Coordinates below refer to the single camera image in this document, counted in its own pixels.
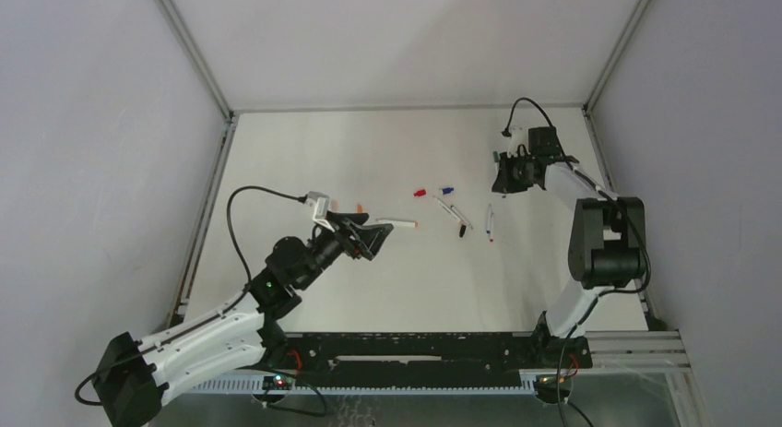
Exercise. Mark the white marker orange tip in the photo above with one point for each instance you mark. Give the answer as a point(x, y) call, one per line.
point(403, 223)

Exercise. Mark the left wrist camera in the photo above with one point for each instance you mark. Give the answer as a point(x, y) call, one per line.
point(319, 205)

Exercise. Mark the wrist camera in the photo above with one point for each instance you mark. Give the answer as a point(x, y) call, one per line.
point(518, 140)
point(319, 205)

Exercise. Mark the right controller board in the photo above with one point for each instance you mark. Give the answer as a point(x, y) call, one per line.
point(550, 391)

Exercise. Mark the thin white pen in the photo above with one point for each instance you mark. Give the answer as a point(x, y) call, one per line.
point(446, 208)

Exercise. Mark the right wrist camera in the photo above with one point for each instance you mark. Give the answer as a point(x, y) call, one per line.
point(518, 140)

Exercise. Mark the white pen black tip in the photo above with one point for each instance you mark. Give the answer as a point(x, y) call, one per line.
point(464, 223)

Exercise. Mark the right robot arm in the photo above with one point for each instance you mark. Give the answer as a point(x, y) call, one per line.
point(607, 251)

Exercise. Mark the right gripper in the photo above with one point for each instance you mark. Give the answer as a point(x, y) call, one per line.
point(506, 175)

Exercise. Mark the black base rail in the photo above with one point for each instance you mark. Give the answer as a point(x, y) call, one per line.
point(418, 360)

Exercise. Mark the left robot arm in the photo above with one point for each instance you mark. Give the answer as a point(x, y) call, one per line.
point(136, 378)

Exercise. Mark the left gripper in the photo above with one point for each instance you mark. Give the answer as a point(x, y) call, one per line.
point(352, 240)

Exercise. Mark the controller board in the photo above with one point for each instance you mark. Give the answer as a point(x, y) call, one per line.
point(550, 391)
point(277, 382)

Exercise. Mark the left controller board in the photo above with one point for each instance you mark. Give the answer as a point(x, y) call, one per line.
point(277, 382)

